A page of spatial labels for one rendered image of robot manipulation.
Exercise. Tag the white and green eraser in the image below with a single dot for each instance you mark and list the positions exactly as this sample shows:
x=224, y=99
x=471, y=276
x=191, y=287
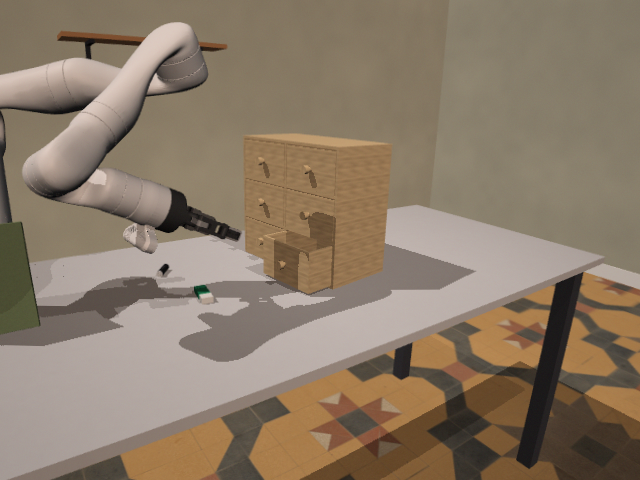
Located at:
x=203, y=294

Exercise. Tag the light wood drawer front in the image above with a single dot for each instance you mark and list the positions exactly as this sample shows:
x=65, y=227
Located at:
x=306, y=262
x=270, y=206
x=271, y=166
x=310, y=214
x=319, y=176
x=256, y=229

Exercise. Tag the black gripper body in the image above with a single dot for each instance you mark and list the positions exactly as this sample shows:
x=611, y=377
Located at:
x=177, y=214

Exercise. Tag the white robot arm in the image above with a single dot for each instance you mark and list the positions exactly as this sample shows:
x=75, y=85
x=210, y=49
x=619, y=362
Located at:
x=62, y=170

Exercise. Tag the small wooden chest of drawers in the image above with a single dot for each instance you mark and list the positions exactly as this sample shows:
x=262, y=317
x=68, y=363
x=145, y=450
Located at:
x=360, y=208

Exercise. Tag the black battery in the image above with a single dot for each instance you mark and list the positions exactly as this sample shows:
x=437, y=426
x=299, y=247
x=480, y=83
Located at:
x=162, y=270

